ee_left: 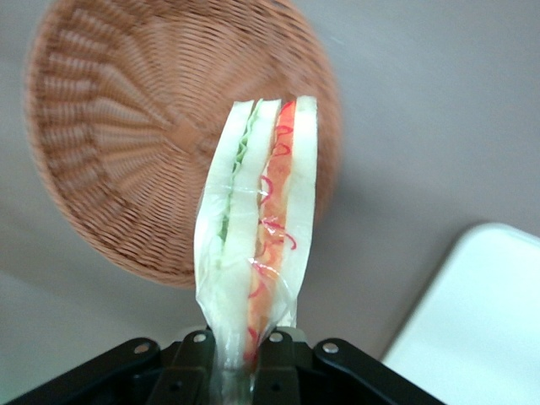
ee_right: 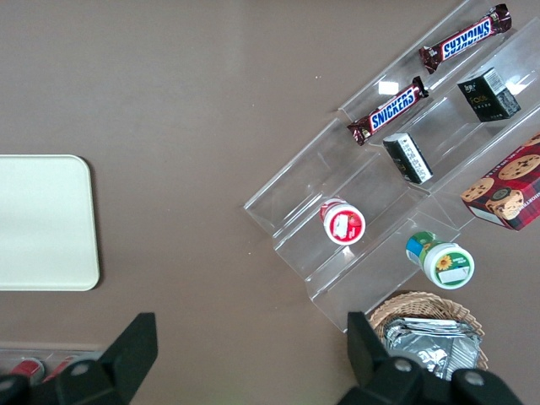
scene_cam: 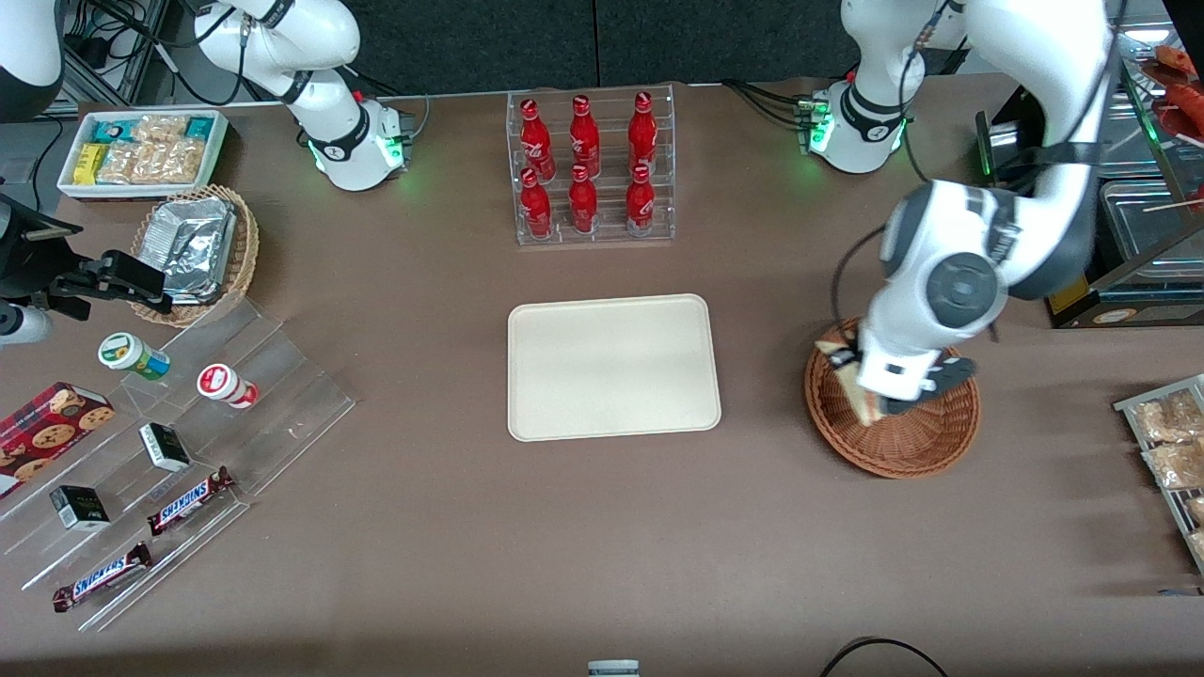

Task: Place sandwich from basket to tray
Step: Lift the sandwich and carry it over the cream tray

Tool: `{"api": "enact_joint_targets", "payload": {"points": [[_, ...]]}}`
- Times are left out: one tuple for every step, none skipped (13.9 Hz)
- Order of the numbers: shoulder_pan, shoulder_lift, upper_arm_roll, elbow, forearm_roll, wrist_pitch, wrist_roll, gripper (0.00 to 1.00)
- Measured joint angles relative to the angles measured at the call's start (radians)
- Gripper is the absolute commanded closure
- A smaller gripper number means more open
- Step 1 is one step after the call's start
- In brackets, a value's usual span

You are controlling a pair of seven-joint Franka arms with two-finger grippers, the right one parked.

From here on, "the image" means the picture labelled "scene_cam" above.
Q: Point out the clear rice cracker packet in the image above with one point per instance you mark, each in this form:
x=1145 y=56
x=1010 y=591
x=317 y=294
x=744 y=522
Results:
x=160 y=130
x=132 y=162
x=183 y=162

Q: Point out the red-lidded white cup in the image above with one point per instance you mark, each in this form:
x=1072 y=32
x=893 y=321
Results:
x=221 y=383

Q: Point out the Snickers chocolate bar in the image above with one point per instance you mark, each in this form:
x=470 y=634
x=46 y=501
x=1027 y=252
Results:
x=99 y=578
x=188 y=501

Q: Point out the red sausage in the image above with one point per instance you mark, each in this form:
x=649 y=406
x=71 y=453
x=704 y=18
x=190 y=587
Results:
x=1187 y=99
x=1180 y=58

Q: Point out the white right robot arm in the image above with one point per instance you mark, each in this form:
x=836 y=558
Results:
x=320 y=38

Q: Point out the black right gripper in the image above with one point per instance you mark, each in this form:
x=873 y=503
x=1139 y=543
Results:
x=21 y=256

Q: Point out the yellow snack bar packet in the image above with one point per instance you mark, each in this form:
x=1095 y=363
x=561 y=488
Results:
x=89 y=165

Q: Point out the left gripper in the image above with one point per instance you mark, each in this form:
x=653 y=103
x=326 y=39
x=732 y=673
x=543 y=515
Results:
x=850 y=355

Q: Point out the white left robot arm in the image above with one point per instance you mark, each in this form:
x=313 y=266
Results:
x=1035 y=56

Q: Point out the red soda bottle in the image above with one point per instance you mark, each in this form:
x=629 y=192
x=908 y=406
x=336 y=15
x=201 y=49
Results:
x=536 y=207
x=642 y=132
x=583 y=202
x=584 y=136
x=536 y=141
x=640 y=202

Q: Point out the oval brown wicker basket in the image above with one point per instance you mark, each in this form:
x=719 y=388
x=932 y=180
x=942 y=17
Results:
x=246 y=254

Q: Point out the clear acrylic bottle rack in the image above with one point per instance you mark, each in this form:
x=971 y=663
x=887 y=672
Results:
x=607 y=240

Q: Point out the clear acrylic stepped display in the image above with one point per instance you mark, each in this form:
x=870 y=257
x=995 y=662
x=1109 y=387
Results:
x=282 y=395

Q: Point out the teal snack packet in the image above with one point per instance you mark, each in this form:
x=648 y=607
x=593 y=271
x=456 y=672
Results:
x=115 y=130
x=199 y=128

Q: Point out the green-lidded white cup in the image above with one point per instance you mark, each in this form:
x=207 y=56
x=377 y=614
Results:
x=127 y=353

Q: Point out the triangular layered sandwich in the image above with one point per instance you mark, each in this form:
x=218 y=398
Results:
x=859 y=404

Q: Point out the silver foil bag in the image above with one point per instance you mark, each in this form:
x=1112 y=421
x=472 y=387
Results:
x=188 y=249

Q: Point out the round brown wicker basket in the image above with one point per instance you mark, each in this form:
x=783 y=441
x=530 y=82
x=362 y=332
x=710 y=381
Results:
x=912 y=449

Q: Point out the small grey device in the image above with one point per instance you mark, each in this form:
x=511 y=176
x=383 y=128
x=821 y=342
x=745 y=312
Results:
x=613 y=669

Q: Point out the red chocolate cookie box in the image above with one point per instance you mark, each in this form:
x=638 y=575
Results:
x=47 y=432

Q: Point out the clear bag of biscuits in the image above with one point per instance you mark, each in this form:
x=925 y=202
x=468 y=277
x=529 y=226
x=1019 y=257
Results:
x=1176 y=465
x=1196 y=511
x=1171 y=416

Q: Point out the white rectangular snack bin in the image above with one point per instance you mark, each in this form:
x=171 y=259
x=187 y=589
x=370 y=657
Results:
x=68 y=183

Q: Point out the small black box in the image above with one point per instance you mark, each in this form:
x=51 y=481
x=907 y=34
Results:
x=80 y=508
x=165 y=447

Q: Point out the black warming display cabinet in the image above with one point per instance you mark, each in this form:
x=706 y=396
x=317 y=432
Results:
x=1068 y=301

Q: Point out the steel food pan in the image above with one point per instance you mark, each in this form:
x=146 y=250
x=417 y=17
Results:
x=1138 y=226

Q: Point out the cream plastic tray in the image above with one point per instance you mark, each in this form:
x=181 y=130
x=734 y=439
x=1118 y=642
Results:
x=611 y=367

